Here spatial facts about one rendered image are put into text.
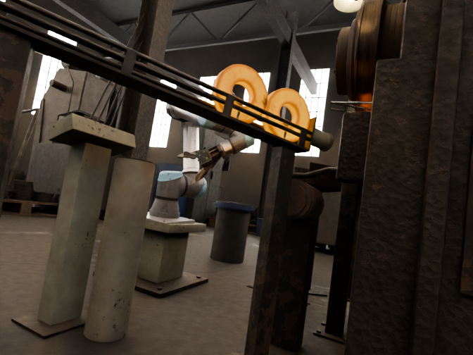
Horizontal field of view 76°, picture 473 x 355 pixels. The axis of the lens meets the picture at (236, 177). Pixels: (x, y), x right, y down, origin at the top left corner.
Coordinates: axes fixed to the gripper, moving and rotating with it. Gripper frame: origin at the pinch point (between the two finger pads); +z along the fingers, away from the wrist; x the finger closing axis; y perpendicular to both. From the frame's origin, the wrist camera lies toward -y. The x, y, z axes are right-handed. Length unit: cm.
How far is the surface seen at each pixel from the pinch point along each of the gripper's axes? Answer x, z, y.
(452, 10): 18, -79, 71
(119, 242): 28, 22, 46
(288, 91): 12, -40, 54
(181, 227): 21.6, 12.1, -9.3
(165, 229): 20.4, 17.9, -1.3
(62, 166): -140, 137, -195
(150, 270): 32.2, 33.7, -13.7
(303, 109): 17, -43, 50
